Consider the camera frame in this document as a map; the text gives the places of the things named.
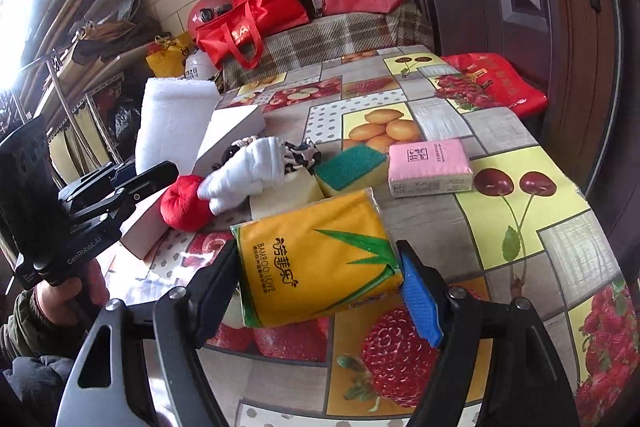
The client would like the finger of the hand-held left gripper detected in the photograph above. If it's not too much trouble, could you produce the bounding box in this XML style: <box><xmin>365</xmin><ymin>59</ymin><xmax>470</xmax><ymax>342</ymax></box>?
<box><xmin>74</xmin><ymin>160</ymin><xmax>137</xmax><ymax>202</ymax></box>
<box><xmin>119</xmin><ymin>160</ymin><xmax>180</xmax><ymax>208</ymax></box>

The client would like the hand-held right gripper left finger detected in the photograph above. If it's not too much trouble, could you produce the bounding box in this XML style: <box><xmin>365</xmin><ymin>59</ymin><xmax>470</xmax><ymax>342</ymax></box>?
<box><xmin>57</xmin><ymin>239</ymin><xmax>241</xmax><ymax>427</ymax></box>

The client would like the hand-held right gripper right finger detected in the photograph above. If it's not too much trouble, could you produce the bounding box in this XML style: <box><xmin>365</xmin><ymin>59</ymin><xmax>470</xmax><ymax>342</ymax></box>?
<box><xmin>395</xmin><ymin>239</ymin><xmax>583</xmax><ymax>427</ymax></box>

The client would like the red plush ball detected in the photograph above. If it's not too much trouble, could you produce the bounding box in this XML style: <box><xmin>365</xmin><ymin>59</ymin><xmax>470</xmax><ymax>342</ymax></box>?
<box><xmin>160</xmin><ymin>174</ymin><xmax>213</xmax><ymax>230</ymax></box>

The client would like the brown hair scrunchie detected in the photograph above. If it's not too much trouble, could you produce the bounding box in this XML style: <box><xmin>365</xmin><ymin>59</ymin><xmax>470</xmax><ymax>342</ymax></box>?
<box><xmin>212</xmin><ymin>136</ymin><xmax>261</xmax><ymax>172</ymax></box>

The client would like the yellow tissue pack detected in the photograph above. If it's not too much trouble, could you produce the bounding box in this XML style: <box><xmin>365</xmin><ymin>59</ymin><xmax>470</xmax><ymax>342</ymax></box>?
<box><xmin>230</xmin><ymin>188</ymin><xmax>405</xmax><ymax>329</ymax></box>

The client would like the white padded glove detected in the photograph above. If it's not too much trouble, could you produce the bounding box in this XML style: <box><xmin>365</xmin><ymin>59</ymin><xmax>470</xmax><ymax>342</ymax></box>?
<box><xmin>196</xmin><ymin>136</ymin><xmax>288</xmax><ymax>214</ymax></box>

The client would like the white cardboard box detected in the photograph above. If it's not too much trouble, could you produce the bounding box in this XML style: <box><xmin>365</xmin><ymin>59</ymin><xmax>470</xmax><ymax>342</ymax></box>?
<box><xmin>119</xmin><ymin>104</ymin><xmax>268</xmax><ymax>260</ymax></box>

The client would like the black and white patterned cloth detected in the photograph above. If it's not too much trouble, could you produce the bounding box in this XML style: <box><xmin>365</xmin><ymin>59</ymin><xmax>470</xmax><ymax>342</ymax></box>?
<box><xmin>282</xmin><ymin>138</ymin><xmax>322</xmax><ymax>175</ymax></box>

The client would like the person's left forearm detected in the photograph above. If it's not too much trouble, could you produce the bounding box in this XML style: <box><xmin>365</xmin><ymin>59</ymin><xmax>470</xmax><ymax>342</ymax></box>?
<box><xmin>0</xmin><ymin>289</ymin><xmax>57</xmax><ymax>360</ymax></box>

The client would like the person's left hand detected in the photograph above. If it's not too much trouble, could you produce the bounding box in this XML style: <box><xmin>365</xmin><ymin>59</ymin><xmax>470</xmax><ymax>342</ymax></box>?
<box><xmin>29</xmin><ymin>267</ymin><xmax>110</xmax><ymax>325</ymax></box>

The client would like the beige curtain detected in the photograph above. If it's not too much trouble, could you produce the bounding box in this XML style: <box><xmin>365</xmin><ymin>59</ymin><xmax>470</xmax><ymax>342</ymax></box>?
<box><xmin>47</xmin><ymin>107</ymin><xmax>111</xmax><ymax>188</ymax></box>

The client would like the black plastic bag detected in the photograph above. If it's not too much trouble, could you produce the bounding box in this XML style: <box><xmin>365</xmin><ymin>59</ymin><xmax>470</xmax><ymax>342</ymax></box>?
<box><xmin>112</xmin><ymin>99</ymin><xmax>143</xmax><ymax>142</ymax></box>

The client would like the white foam roll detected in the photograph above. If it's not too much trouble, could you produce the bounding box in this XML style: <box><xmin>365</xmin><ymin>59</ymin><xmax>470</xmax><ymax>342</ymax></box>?
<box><xmin>135</xmin><ymin>77</ymin><xmax>221</xmax><ymax>172</ymax></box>

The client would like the metal rack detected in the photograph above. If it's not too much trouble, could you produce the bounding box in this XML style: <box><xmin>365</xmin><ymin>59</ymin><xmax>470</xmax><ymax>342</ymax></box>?
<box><xmin>0</xmin><ymin>22</ymin><xmax>151</xmax><ymax>188</ymax></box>

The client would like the fruit print tablecloth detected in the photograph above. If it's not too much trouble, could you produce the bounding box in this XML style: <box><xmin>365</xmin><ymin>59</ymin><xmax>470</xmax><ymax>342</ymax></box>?
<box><xmin>95</xmin><ymin>44</ymin><xmax>640</xmax><ymax>427</ymax></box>

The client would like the pale yellow foam block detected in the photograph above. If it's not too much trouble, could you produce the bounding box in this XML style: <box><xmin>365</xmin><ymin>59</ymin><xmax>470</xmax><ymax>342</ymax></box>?
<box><xmin>249</xmin><ymin>171</ymin><xmax>326</xmax><ymax>220</ymax></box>

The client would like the yellow shopping bag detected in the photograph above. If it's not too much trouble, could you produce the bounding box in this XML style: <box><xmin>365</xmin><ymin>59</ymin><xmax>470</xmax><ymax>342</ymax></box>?
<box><xmin>146</xmin><ymin>34</ymin><xmax>193</xmax><ymax>78</ymax></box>

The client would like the white helmet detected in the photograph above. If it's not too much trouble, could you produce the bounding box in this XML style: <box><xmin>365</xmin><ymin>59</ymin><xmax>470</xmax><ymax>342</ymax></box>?
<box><xmin>185</xmin><ymin>49</ymin><xmax>221</xmax><ymax>80</ymax></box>

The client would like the pink tissue pack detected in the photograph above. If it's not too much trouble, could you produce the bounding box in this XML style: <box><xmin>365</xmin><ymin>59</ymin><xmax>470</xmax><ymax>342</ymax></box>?
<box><xmin>387</xmin><ymin>138</ymin><xmax>473</xmax><ymax>198</ymax></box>

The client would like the green and yellow sponge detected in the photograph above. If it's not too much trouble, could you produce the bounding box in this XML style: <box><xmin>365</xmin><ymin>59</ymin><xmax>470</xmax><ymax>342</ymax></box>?
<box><xmin>314</xmin><ymin>145</ymin><xmax>391</xmax><ymax>198</ymax></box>

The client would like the red helmet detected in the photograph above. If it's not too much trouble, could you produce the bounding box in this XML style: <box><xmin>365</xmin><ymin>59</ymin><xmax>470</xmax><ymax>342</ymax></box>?
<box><xmin>187</xmin><ymin>0</ymin><xmax>236</xmax><ymax>35</ymax></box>

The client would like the dark puffer jacket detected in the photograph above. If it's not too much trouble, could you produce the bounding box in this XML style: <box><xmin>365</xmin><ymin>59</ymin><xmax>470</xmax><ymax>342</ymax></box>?
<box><xmin>0</xmin><ymin>354</ymin><xmax>77</xmax><ymax>427</ymax></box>

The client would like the red tote bag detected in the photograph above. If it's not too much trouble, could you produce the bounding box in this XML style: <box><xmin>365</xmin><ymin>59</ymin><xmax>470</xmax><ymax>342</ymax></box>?
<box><xmin>195</xmin><ymin>0</ymin><xmax>311</xmax><ymax>70</ymax></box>

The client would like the red printed bag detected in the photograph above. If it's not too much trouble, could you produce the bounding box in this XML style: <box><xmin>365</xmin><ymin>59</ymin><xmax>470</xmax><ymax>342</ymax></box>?
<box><xmin>442</xmin><ymin>53</ymin><xmax>548</xmax><ymax>118</ymax></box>

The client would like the plaid covered bench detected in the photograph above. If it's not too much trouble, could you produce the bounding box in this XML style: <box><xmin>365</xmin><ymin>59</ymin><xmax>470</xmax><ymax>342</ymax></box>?
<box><xmin>220</xmin><ymin>0</ymin><xmax>436</xmax><ymax>90</ymax></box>

